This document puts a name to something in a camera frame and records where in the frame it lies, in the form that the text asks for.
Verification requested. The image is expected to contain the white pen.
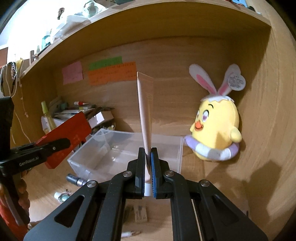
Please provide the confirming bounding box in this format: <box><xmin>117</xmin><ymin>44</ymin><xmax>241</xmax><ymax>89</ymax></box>
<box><xmin>121</xmin><ymin>231</ymin><xmax>141</xmax><ymax>238</ymax></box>

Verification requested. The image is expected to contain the stack of books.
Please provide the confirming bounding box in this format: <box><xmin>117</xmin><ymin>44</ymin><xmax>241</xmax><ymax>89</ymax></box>
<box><xmin>54</xmin><ymin>105</ymin><xmax>96</xmax><ymax>121</ymax></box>

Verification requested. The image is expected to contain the light blue cream tube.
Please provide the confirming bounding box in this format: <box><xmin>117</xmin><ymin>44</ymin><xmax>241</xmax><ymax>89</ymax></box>
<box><xmin>54</xmin><ymin>191</ymin><xmax>71</xmax><ymax>203</ymax></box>

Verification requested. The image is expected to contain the person's left hand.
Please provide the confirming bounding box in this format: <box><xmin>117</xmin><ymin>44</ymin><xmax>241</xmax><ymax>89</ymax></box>
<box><xmin>1</xmin><ymin>170</ymin><xmax>30</xmax><ymax>227</ymax></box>

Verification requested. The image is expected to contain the red white marker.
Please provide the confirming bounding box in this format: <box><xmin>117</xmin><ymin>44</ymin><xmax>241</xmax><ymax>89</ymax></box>
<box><xmin>74</xmin><ymin>101</ymin><xmax>89</xmax><ymax>106</ymax></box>

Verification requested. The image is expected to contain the small stamp block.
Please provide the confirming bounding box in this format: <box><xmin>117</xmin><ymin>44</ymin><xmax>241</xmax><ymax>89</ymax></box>
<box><xmin>133</xmin><ymin>204</ymin><xmax>148</xmax><ymax>223</ymax></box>

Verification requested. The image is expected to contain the yellow spray bottle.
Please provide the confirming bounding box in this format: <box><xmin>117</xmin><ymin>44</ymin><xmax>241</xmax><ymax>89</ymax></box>
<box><xmin>41</xmin><ymin>101</ymin><xmax>56</xmax><ymax>134</ymax></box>

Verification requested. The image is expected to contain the dark green bottle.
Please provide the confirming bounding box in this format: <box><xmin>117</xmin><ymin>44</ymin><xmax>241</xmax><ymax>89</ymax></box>
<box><xmin>66</xmin><ymin>174</ymin><xmax>88</xmax><ymax>187</ymax></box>

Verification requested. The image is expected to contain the clear plastic storage bin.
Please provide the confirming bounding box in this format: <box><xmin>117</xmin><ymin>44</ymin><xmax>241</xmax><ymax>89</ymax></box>
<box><xmin>68</xmin><ymin>129</ymin><xmax>183</xmax><ymax>183</ymax></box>

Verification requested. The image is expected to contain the orange sticky note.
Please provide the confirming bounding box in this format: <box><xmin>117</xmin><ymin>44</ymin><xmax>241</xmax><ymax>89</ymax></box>
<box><xmin>88</xmin><ymin>62</ymin><xmax>137</xmax><ymax>86</ymax></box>

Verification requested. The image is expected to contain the green sticky note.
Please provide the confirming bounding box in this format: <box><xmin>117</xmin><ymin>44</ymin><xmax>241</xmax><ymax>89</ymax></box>
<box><xmin>88</xmin><ymin>56</ymin><xmax>122</xmax><ymax>71</ymax></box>

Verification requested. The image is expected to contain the yellow chick plush toy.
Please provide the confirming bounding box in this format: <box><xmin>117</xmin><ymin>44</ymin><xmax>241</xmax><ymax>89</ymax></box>
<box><xmin>184</xmin><ymin>64</ymin><xmax>246</xmax><ymax>161</ymax></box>

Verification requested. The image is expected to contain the orange jacket sleeve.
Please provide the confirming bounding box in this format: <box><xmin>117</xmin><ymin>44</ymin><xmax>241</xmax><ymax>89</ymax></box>
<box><xmin>1</xmin><ymin>184</ymin><xmax>28</xmax><ymax>240</ymax></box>

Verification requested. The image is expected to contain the wooden shelf board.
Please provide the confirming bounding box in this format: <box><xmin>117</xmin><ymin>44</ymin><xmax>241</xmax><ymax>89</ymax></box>
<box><xmin>21</xmin><ymin>1</ymin><xmax>271</xmax><ymax>79</ymax></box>

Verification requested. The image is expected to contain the pink sticky note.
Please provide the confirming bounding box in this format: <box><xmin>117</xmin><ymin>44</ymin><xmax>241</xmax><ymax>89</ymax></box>
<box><xmin>62</xmin><ymin>61</ymin><xmax>83</xmax><ymax>85</ymax></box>

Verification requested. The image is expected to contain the pink cosmetic tube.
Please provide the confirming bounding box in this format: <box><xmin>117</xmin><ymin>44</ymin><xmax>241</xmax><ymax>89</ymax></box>
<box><xmin>136</xmin><ymin>71</ymin><xmax>155</xmax><ymax>197</ymax></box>

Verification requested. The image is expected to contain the red foil pouch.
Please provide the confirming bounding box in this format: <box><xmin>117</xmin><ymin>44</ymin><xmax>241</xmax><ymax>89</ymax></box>
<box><xmin>36</xmin><ymin>112</ymin><xmax>91</xmax><ymax>169</ymax></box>

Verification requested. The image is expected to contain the small white box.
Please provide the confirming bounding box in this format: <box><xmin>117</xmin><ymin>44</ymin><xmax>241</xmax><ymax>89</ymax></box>
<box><xmin>88</xmin><ymin>111</ymin><xmax>114</xmax><ymax>128</ymax></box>

